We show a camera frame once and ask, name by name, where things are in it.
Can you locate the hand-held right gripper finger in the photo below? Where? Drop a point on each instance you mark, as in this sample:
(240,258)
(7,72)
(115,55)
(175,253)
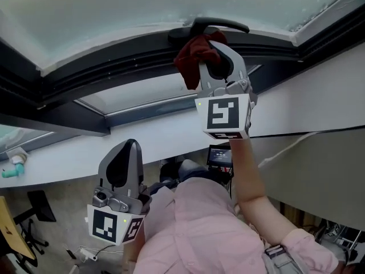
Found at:
(205,78)
(238,64)

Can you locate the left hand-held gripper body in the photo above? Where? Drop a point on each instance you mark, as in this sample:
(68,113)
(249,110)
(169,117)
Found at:
(105,224)

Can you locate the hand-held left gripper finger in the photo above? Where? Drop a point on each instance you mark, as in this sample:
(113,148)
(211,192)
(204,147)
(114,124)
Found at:
(137,170)
(104,170)

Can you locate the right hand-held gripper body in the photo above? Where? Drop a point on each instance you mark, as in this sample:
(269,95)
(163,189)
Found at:
(222,113)

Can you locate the red wiping cloth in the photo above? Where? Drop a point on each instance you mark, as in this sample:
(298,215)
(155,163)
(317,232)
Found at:
(191,61)

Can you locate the person's right forearm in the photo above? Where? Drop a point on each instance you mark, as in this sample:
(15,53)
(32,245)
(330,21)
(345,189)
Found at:
(251,181)

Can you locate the person's left shoe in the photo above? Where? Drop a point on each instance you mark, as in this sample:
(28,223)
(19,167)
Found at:
(168,170)

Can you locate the white power strip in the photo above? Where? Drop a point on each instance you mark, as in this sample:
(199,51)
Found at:
(87,254)

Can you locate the small black display device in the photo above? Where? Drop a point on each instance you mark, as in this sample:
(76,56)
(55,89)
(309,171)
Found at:
(219,156)

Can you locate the person's dark trousers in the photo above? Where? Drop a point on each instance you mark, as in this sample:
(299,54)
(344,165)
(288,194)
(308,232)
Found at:
(191,170)

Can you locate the black office chair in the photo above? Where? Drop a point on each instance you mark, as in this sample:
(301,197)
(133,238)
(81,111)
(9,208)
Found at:
(31,238)

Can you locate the white tape roll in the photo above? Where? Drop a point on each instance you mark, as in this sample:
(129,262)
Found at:
(19,158)

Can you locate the teal plastic tool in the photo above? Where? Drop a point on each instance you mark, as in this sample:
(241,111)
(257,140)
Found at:
(12,173)

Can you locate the person's pink shirt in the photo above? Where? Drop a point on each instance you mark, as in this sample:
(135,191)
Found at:
(205,233)

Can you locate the large fixed frosted window pane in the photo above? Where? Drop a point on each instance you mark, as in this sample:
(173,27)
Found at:
(17,137)

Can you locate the yellow chair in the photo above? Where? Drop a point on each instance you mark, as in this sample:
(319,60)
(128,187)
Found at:
(8,233)

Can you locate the white partition panel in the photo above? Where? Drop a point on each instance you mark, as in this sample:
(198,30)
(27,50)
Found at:
(313,175)

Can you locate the openable frosted window sash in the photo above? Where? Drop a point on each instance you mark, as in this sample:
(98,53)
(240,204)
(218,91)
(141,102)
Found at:
(114,10)

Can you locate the spare grey hand-held gripper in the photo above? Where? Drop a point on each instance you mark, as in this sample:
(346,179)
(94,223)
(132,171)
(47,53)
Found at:
(336,238)

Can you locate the dark grey window frame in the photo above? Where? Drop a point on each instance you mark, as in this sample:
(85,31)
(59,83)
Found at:
(57,118)

